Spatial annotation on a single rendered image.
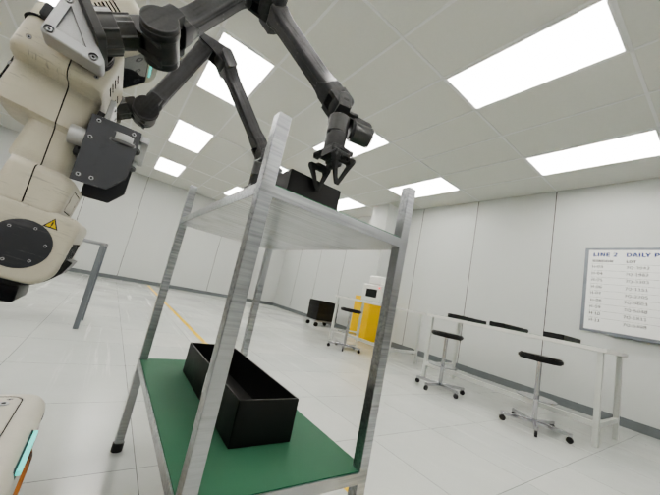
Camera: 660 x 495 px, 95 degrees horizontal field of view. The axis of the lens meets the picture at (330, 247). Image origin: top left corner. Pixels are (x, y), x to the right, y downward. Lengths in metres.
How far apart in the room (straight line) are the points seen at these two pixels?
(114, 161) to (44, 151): 0.14
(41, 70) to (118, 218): 9.21
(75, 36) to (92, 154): 0.23
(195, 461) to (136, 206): 9.69
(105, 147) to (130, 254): 9.26
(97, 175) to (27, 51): 0.27
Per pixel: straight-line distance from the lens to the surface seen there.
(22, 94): 1.00
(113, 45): 0.88
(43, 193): 0.91
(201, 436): 0.66
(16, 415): 1.22
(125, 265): 10.13
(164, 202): 10.28
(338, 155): 0.79
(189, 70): 1.38
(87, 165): 0.90
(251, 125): 1.38
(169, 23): 0.88
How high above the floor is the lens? 0.75
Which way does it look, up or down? 9 degrees up
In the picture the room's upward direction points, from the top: 12 degrees clockwise
